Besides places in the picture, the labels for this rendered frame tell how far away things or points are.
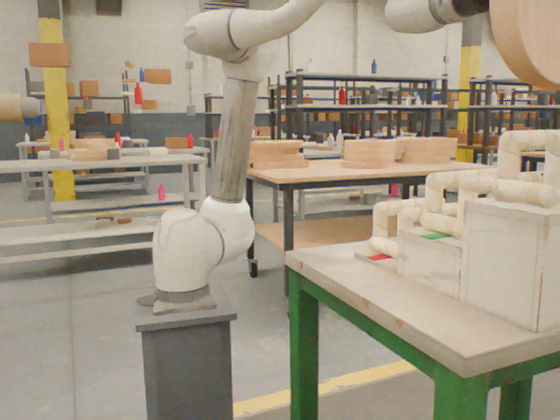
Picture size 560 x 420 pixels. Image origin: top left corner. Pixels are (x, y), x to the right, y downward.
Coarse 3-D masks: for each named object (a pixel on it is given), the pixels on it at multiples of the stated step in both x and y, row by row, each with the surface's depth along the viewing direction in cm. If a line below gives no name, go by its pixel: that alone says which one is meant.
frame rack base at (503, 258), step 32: (480, 224) 77; (512, 224) 72; (544, 224) 67; (480, 256) 77; (512, 256) 72; (544, 256) 68; (480, 288) 78; (512, 288) 73; (544, 288) 69; (512, 320) 73; (544, 320) 70
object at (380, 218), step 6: (378, 216) 106; (384, 216) 106; (378, 222) 107; (384, 222) 107; (378, 228) 107; (384, 228) 107; (372, 234) 109; (378, 234) 107; (384, 234) 107; (378, 252) 108
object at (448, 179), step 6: (492, 168) 98; (432, 174) 91; (438, 174) 91; (444, 174) 92; (450, 174) 92; (456, 174) 93; (462, 174) 93; (468, 174) 94; (474, 174) 95; (480, 174) 95; (486, 174) 96; (492, 174) 97; (426, 180) 92; (432, 180) 91; (438, 180) 91; (444, 180) 91; (450, 180) 92; (456, 180) 92; (444, 186) 92; (450, 186) 93; (456, 186) 93
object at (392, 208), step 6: (420, 198) 113; (378, 204) 107; (384, 204) 107; (390, 204) 107; (396, 204) 108; (402, 204) 108; (408, 204) 109; (414, 204) 110; (420, 204) 111; (378, 210) 106; (384, 210) 106; (390, 210) 107; (396, 210) 108
